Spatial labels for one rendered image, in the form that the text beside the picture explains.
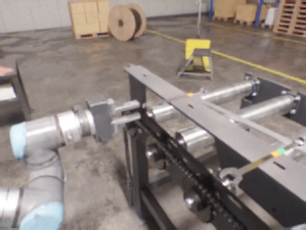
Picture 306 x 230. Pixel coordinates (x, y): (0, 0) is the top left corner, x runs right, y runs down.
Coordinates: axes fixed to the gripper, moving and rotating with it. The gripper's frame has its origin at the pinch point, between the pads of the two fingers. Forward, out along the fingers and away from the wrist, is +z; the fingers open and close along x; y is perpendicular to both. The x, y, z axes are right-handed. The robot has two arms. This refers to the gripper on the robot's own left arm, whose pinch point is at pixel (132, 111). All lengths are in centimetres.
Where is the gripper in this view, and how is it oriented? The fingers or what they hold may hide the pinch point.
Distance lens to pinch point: 71.8
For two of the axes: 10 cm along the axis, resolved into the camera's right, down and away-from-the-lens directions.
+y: 4.8, 4.4, -7.6
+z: 8.7, -2.6, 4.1
